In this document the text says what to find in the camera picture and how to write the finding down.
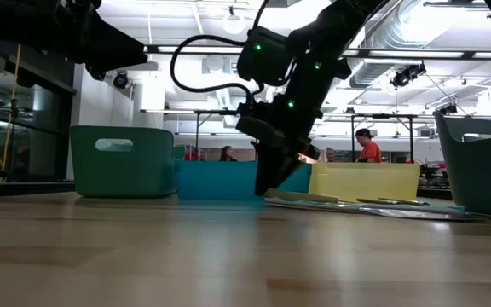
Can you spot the black folding table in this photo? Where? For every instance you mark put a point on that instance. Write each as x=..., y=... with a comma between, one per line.
x=411, y=136
x=197, y=132

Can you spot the black aluminium rig frame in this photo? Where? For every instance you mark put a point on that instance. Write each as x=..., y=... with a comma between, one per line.
x=32, y=189

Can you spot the mint green plastic bin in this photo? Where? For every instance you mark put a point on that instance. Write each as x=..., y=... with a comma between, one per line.
x=122, y=175

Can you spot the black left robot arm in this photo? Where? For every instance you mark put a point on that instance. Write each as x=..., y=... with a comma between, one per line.
x=15, y=21

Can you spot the person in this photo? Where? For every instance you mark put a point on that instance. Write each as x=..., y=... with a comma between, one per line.
x=227, y=154
x=369, y=151
x=330, y=155

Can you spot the dark teal plastic bin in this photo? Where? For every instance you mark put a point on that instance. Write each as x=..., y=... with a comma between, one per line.
x=484, y=179

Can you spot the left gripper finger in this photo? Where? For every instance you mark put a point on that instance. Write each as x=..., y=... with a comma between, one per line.
x=122, y=34
x=128, y=54

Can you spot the long ceiling light strip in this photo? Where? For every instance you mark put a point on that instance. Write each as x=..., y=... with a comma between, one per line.
x=194, y=49
x=420, y=54

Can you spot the silver ventilation duct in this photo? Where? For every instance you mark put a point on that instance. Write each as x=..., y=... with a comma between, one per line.
x=373, y=72

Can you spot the black ceiling spotlight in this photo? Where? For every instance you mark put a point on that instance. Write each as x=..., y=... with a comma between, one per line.
x=120, y=81
x=448, y=110
x=403, y=77

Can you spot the yellow translucent plastic bin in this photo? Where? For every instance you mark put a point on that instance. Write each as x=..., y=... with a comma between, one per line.
x=365, y=181

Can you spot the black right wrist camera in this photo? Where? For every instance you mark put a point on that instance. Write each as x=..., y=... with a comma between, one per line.
x=262, y=55

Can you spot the distant black equipment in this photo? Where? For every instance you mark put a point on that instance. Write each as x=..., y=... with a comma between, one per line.
x=435, y=177

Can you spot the blue plastic bin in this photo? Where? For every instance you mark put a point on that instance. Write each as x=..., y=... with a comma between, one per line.
x=215, y=181

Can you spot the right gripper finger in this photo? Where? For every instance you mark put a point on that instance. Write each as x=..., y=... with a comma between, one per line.
x=266, y=170
x=286, y=166

